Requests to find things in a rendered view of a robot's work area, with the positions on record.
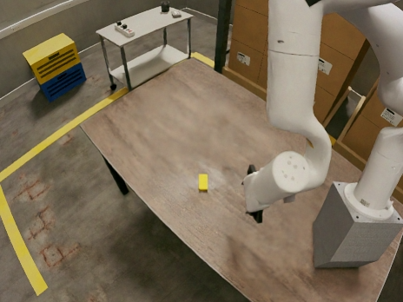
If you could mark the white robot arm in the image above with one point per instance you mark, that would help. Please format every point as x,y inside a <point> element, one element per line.
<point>294,28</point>

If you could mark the small yellow block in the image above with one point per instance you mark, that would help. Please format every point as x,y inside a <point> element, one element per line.
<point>203,182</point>

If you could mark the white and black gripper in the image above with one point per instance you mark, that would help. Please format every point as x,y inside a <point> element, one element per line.
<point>253,206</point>

